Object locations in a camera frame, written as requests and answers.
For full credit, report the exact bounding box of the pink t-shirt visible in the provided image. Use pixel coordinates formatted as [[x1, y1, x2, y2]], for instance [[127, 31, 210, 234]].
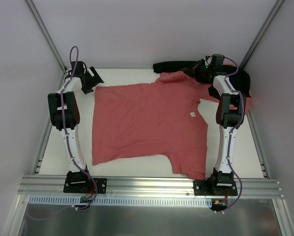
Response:
[[198, 62, 253, 115], [92, 71, 208, 179]]

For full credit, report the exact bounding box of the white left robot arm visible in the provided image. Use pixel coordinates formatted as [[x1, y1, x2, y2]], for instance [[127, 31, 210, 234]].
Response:
[[47, 61, 104, 192]]

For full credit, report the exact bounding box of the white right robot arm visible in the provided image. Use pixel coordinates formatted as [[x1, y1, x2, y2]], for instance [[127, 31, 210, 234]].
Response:
[[193, 54, 246, 196]]

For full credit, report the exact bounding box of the black t-shirt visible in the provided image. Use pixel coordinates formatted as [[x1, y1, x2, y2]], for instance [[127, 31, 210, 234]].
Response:
[[153, 59, 251, 100]]

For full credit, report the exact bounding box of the left side aluminium rail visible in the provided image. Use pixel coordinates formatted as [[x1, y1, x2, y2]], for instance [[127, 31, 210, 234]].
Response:
[[29, 69, 67, 176]]

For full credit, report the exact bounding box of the aluminium rail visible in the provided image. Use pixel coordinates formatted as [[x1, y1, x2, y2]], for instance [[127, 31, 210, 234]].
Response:
[[247, 111, 271, 179], [29, 69, 67, 176], [18, 175, 284, 199]]

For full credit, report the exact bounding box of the right side aluminium rail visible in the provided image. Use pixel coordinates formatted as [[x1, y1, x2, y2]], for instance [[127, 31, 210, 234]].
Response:
[[247, 111, 271, 179]]

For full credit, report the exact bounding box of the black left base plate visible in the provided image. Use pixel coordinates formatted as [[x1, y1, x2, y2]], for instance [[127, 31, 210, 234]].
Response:
[[63, 177, 107, 194]]

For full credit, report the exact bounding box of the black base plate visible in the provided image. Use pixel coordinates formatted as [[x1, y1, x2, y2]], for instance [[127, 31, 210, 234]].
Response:
[[63, 177, 107, 194], [193, 179, 238, 196]]

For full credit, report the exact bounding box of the left aluminium frame post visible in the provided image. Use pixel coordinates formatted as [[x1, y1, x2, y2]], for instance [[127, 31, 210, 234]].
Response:
[[24, 0, 66, 72]]

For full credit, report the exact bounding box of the aluminium frame post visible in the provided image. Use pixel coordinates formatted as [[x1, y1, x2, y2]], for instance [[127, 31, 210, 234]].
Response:
[[239, 0, 285, 69], [24, 0, 66, 72]]

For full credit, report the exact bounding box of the right aluminium frame post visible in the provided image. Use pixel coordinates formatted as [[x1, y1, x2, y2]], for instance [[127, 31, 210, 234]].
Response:
[[239, 0, 285, 69]]

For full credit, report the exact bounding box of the aluminium front rail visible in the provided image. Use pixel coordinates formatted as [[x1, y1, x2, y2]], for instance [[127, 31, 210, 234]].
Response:
[[18, 175, 284, 199]]

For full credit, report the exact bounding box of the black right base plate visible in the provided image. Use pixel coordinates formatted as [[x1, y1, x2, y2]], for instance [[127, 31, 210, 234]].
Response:
[[193, 179, 238, 196]]

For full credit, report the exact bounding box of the white slotted cable duct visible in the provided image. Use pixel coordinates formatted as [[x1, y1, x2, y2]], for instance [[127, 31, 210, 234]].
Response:
[[28, 195, 212, 208]]

